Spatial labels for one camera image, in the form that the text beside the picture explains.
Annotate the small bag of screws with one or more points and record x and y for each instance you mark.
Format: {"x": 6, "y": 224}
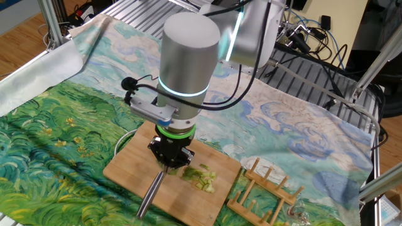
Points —
{"x": 296, "y": 213}

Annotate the black cylindrical device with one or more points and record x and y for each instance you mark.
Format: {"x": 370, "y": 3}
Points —
{"x": 298, "y": 40}

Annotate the wooden peg rack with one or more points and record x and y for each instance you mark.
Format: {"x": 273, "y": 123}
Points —
{"x": 270, "y": 185}

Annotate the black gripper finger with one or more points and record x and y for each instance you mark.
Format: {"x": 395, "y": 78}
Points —
{"x": 156, "y": 150}
{"x": 186, "y": 157}

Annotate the aluminium frame post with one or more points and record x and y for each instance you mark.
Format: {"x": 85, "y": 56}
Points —
{"x": 377, "y": 62}
{"x": 380, "y": 182}
{"x": 53, "y": 22}

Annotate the painted landscape tablecloth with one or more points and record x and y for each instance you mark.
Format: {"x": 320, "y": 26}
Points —
{"x": 63, "y": 125}

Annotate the steel cleaver knife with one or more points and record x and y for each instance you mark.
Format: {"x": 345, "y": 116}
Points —
{"x": 150, "y": 194}

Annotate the white plastic box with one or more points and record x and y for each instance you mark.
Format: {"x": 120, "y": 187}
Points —
{"x": 389, "y": 210}

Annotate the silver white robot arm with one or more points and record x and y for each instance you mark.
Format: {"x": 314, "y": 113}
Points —
{"x": 188, "y": 56}

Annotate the bamboo cutting board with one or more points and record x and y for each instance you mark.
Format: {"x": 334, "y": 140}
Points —
{"x": 135, "y": 172}

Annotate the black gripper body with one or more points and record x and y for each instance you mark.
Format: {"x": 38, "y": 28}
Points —
{"x": 174, "y": 147}

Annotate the white power strip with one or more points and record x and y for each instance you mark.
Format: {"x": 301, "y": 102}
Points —
{"x": 84, "y": 13}

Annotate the black power adapter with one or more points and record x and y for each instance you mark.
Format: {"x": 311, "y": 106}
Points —
{"x": 325, "y": 22}

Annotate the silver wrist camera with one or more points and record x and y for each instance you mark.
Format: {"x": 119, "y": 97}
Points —
{"x": 152, "y": 110}

